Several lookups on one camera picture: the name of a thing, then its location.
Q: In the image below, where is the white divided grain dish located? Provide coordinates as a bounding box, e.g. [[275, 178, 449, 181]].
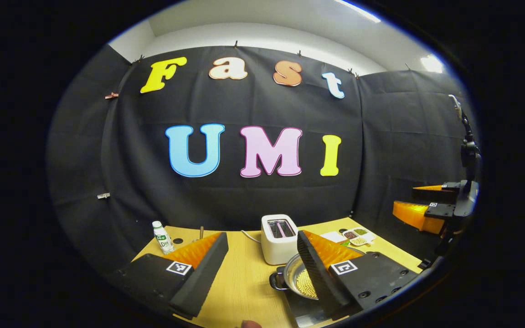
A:
[[342, 227, 376, 247]]

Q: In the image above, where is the white green-capped drink bottle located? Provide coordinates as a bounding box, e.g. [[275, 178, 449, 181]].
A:
[[152, 221, 175, 254]]

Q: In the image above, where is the black backdrop cloth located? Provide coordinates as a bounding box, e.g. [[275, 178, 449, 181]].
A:
[[46, 43, 479, 278]]

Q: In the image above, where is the sandwich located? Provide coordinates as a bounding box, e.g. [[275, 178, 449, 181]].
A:
[[321, 231, 350, 247]]

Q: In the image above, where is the ceiling light panel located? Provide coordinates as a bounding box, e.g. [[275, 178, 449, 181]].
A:
[[420, 54, 445, 73]]

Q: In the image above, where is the black induction cooktop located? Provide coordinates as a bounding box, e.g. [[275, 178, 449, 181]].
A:
[[283, 292, 331, 328]]

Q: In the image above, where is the white toaster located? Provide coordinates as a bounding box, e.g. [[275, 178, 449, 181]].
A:
[[261, 214, 299, 266]]

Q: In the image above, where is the steel pot with black handles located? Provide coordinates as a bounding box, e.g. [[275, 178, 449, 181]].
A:
[[269, 246, 367, 301]]

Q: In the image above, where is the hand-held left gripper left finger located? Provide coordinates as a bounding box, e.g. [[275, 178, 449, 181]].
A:
[[114, 231, 229, 320]]

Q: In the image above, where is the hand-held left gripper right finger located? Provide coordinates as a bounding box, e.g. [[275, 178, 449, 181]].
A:
[[297, 229, 420, 322]]

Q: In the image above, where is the pile of soybeans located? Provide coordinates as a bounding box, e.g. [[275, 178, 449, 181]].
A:
[[295, 268, 319, 300]]

